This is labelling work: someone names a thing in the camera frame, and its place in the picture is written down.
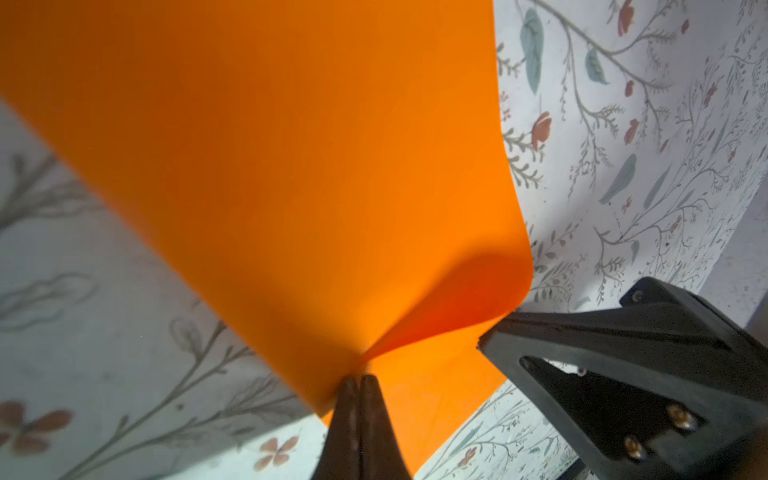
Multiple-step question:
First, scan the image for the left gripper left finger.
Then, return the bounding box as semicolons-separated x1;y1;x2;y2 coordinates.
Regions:
311;377;361;480

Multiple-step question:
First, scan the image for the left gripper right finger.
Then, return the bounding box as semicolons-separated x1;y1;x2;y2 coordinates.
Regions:
359;375;412;480

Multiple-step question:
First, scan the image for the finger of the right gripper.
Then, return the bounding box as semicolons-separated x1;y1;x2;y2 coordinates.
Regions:
478;277;767;479

